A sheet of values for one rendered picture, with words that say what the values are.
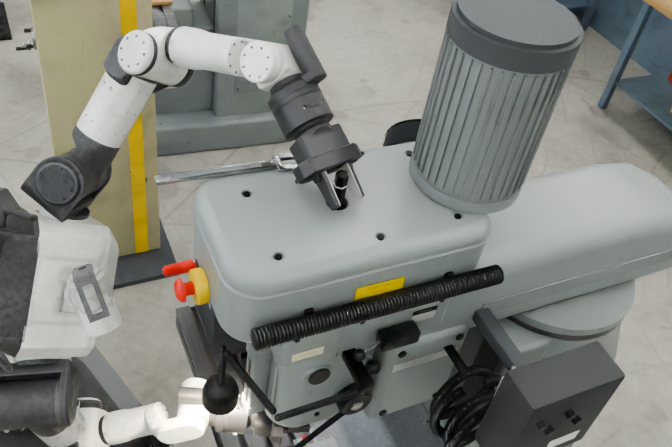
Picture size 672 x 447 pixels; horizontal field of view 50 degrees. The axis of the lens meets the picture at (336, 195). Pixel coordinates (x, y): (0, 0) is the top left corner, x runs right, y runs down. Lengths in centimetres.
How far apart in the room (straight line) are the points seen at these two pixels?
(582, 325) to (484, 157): 57
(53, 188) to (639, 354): 308
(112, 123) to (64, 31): 150
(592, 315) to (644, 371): 220
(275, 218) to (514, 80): 42
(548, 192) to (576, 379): 44
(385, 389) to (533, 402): 37
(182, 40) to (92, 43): 162
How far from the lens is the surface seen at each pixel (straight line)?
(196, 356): 213
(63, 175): 137
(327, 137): 115
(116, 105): 136
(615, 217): 156
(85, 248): 144
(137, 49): 131
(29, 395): 148
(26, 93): 481
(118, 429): 172
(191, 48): 127
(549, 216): 149
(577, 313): 162
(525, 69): 106
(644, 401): 371
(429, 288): 119
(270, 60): 114
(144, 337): 335
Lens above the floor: 267
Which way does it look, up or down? 41 degrees down
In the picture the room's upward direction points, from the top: 10 degrees clockwise
